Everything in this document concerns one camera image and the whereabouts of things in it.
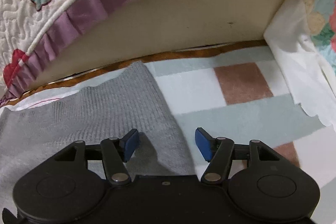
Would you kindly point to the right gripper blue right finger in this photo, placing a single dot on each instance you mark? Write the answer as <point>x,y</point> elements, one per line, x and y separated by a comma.
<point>205,143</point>

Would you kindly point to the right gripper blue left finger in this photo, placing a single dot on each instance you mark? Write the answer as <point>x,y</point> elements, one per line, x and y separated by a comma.
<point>128,144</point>

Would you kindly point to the grey knit sweater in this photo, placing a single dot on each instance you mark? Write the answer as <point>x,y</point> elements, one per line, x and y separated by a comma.
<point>111,109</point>

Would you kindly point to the checkered fleece blanket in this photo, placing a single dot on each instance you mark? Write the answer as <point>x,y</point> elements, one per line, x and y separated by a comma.
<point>241,95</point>

